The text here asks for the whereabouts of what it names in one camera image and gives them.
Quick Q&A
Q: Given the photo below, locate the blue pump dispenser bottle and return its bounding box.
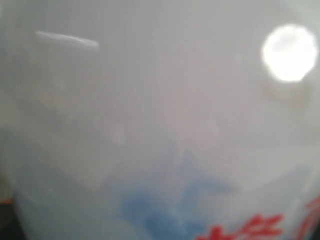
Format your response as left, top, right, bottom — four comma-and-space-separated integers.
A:
0, 0, 320, 240

